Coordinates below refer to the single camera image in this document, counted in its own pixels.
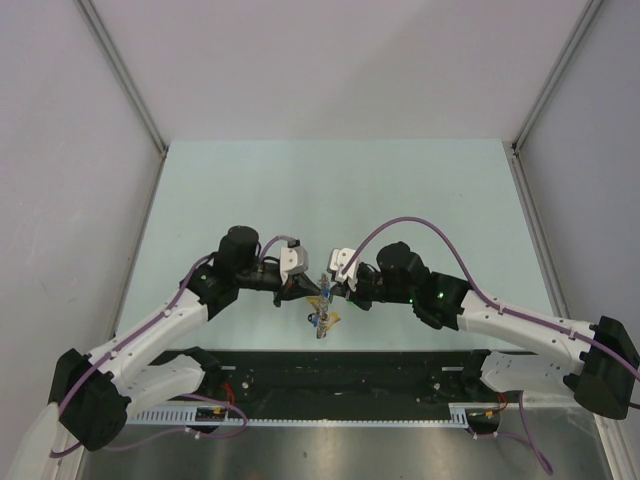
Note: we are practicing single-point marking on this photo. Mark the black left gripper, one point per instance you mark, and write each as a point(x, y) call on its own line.
point(298, 285)

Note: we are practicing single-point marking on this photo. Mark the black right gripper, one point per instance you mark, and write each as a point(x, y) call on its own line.
point(342, 289)

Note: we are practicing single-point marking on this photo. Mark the silver disc keyring organiser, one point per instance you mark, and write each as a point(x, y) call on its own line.
point(321, 309)

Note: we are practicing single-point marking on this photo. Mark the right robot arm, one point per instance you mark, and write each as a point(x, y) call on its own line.
point(593, 363)

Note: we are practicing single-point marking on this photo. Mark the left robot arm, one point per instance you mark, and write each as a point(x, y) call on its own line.
point(98, 391)

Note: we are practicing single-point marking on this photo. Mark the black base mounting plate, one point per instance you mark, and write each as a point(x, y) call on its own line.
point(343, 387)

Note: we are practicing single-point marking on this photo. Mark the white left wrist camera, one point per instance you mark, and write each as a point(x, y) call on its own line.
point(293, 260)

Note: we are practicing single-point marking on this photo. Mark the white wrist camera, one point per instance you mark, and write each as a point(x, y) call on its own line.
point(342, 267)
point(293, 260)

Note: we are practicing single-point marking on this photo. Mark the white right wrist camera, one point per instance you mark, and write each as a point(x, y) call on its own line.
point(342, 267)

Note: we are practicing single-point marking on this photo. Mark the aluminium frame left post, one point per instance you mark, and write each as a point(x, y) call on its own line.
point(104, 41)

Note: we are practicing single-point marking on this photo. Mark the aluminium frame post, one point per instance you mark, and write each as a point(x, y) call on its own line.
point(104, 41)
point(580, 31)

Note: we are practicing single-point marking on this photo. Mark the aluminium frame right post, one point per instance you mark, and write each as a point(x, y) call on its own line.
point(580, 31)

